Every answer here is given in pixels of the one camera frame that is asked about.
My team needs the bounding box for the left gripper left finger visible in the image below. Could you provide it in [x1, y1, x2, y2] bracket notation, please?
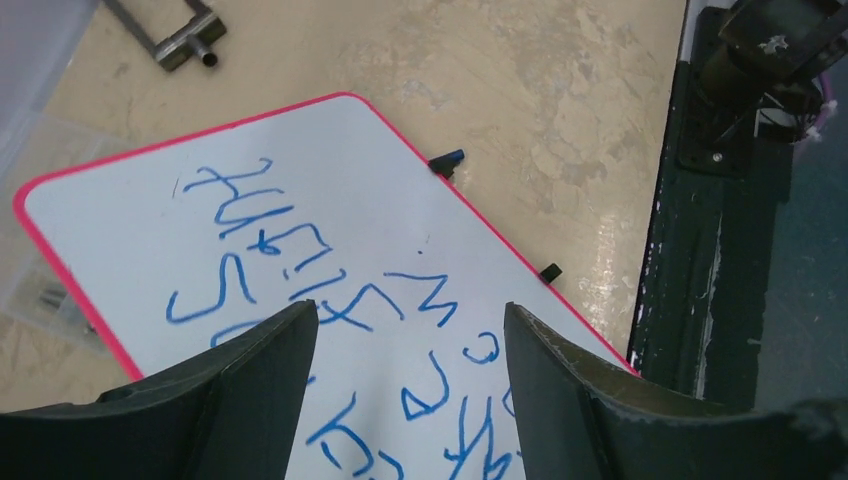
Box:
[1, 301, 318, 479]

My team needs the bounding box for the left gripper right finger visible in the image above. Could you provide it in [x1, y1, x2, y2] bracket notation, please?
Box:
[504, 303, 847, 479]

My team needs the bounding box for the whiteboard with red frame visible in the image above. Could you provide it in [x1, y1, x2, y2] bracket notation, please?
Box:
[14, 92, 626, 479]

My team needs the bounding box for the blue marker cap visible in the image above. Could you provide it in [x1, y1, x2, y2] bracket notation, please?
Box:
[433, 149, 465, 168]

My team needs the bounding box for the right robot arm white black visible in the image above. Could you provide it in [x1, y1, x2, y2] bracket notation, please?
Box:
[698, 1, 847, 142]

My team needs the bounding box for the black whiteboard clip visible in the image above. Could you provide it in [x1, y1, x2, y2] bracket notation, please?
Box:
[427, 157, 458, 180]
[538, 263, 562, 285]

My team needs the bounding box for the clear plastic screw box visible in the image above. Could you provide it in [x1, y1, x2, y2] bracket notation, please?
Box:
[0, 112, 134, 356]

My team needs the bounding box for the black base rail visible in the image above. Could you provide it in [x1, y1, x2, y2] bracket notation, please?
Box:
[628, 1, 793, 410]

